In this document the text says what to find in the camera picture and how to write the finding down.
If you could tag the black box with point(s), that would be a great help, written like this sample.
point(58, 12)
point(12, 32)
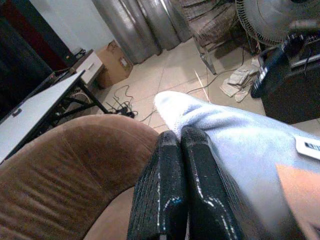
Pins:
point(292, 95)

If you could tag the grey standing fan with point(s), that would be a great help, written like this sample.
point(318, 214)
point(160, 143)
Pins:
point(270, 20)

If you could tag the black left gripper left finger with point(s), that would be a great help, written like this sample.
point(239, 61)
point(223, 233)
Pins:
point(160, 190)

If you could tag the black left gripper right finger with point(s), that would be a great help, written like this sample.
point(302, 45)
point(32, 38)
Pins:
point(212, 195)

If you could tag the metal frame chair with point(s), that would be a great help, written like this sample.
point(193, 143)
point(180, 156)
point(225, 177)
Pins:
point(212, 27)

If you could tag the black television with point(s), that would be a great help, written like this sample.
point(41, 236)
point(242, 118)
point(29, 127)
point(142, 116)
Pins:
point(20, 57)

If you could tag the grey curtain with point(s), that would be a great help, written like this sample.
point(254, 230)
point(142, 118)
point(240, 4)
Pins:
point(145, 25)

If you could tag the grey pillow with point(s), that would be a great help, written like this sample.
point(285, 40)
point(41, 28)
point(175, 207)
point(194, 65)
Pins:
point(240, 155)

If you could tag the black power strip with plugs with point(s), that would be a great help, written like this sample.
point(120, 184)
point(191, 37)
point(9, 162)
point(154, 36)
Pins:
point(124, 110)

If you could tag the white drawer cabinet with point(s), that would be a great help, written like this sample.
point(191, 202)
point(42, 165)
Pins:
point(88, 66)

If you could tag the white folding table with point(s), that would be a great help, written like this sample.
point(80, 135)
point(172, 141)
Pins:
point(32, 112)

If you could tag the brown velvet tub sofa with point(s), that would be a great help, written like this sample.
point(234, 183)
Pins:
point(65, 170)

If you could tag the white crumpled cloth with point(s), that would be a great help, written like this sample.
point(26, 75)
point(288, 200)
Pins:
point(240, 80)

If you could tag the brown cardboard box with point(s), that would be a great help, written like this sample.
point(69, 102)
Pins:
point(113, 63)

